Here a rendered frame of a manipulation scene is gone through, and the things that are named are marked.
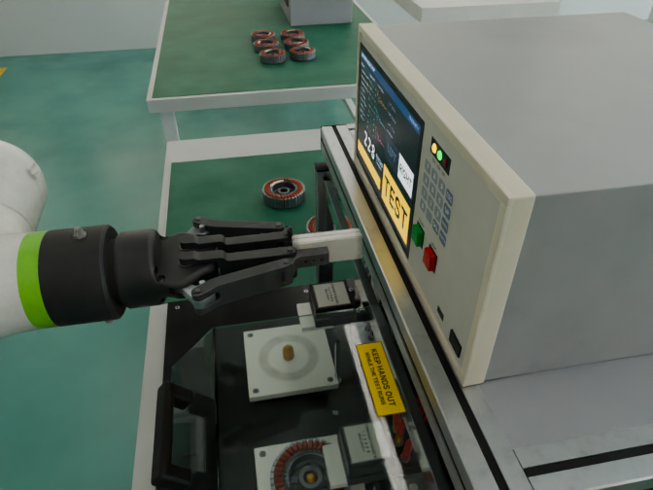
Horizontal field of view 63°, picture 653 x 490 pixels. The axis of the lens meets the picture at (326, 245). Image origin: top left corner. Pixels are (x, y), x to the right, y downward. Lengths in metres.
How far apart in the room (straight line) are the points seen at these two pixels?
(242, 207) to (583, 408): 1.05
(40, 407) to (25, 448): 0.15
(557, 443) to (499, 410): 0.05
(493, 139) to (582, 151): 0.07
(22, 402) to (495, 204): 1.90
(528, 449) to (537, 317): 0.11
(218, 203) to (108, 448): 0.88
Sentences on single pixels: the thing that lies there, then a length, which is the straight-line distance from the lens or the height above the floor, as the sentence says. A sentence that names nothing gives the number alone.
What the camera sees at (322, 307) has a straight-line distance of 0.85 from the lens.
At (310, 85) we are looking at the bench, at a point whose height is 0.75.
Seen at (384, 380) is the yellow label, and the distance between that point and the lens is 0.58.
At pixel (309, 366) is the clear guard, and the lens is 0.58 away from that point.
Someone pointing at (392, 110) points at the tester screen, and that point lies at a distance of 0.63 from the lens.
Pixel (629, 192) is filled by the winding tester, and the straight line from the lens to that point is 0.44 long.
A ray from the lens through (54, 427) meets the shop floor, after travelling 2.02.
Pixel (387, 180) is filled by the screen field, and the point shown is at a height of 1.18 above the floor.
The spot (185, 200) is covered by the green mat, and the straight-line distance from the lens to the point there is 1.46.
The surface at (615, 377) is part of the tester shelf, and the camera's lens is 0.58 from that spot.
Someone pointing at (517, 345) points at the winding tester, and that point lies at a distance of 0.51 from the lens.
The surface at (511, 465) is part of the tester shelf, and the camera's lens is 0.49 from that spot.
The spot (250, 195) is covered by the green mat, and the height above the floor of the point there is 0.75.
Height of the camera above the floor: 1.51
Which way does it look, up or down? 37 degrees down
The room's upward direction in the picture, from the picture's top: straight up
